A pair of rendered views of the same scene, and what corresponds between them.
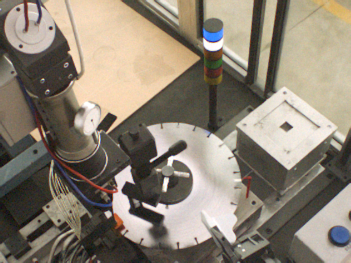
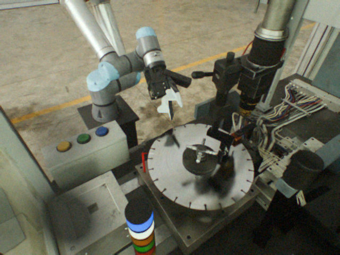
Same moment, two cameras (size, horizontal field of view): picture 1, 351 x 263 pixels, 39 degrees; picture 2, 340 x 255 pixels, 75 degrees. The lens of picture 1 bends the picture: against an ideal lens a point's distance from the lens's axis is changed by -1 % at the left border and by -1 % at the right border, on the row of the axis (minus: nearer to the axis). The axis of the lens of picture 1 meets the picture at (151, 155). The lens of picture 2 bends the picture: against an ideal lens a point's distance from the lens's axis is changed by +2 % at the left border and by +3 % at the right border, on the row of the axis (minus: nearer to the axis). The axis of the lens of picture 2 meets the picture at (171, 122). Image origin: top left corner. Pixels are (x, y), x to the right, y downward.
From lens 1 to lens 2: 1.09 m
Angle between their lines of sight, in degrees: 78
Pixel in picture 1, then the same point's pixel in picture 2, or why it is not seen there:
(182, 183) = (190, 152)
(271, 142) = (112, 194)
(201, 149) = (172, 179)
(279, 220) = (125, 178)
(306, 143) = (85, 188)
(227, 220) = (168, 96)
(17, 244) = not seen: hidden behind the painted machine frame
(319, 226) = (109, 137)
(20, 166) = (323, 150)
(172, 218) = (198, 137)
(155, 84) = not seen: outside the picture
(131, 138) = (231, 61)
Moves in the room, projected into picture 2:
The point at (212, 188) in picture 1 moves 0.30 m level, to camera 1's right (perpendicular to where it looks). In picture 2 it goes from (169, 150) to (75, 154)
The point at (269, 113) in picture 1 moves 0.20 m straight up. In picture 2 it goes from (100, 225) to (80, 184)
